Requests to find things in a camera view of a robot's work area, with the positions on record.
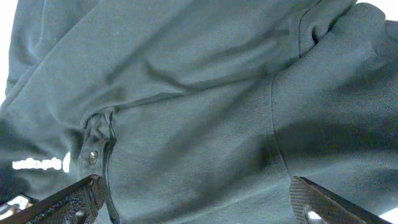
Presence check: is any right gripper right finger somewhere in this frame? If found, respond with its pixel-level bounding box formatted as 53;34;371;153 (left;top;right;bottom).
289;176;391;224

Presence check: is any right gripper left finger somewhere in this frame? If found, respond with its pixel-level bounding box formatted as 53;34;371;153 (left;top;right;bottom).
1;174;106;224

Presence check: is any black polo shirt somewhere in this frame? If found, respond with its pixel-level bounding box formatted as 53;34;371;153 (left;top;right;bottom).
1;0;397;223

